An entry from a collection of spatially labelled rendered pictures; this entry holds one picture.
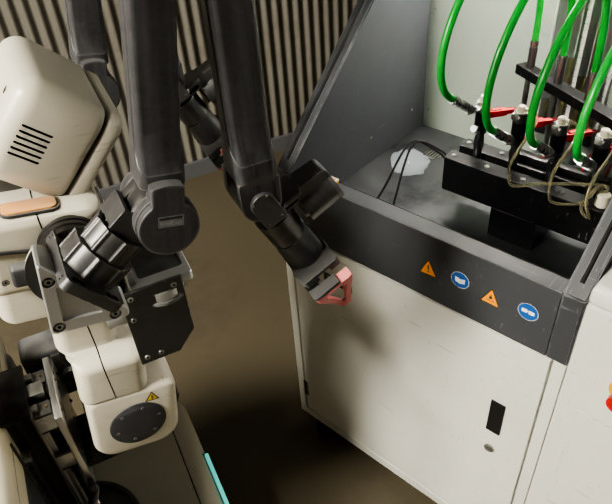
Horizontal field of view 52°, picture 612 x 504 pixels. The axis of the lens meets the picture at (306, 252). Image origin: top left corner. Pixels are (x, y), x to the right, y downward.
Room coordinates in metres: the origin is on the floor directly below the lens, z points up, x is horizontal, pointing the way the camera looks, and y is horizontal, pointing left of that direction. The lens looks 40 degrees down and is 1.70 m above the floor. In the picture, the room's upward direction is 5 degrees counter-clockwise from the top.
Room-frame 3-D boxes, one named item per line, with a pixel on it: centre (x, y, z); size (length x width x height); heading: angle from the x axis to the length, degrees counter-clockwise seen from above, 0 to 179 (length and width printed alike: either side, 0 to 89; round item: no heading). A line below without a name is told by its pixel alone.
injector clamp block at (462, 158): (1.06, -0.46, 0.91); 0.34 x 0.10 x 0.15; 46
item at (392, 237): (0.97, -0.21, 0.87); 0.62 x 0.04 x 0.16; 46
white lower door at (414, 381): (0.96, -0.20, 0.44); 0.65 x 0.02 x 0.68; 46
